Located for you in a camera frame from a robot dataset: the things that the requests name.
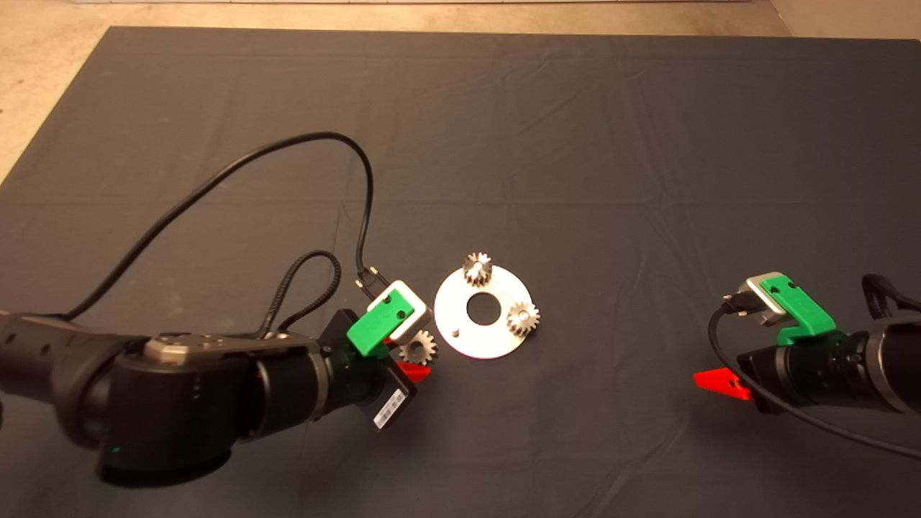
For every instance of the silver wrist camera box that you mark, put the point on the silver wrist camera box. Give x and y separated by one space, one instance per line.
416 316
763 298

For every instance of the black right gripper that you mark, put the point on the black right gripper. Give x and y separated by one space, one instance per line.
813 373

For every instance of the green left camera mount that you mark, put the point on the green left camera mount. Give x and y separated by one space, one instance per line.
378 324

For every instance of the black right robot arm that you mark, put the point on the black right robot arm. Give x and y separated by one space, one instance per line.
896 367

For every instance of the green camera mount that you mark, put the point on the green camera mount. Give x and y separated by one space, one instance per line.
378 324
806 309

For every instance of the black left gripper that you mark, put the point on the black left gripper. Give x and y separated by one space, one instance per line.
360 381

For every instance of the small steel planetary gear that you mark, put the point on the small steel planetary gear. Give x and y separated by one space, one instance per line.
478 270
524 320
421 350

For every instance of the round metal carrier plate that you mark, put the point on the round metal carrier plate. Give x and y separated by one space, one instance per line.
450 309

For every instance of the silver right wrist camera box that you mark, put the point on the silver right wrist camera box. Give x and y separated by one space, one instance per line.
763 298

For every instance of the green right camera mount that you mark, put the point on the green right camera mount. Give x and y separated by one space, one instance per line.
806 309

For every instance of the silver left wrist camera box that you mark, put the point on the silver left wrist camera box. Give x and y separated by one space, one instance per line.
416 316

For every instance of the dark grey table cloth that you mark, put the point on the dark grey table cloth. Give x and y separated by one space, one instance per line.
575 144

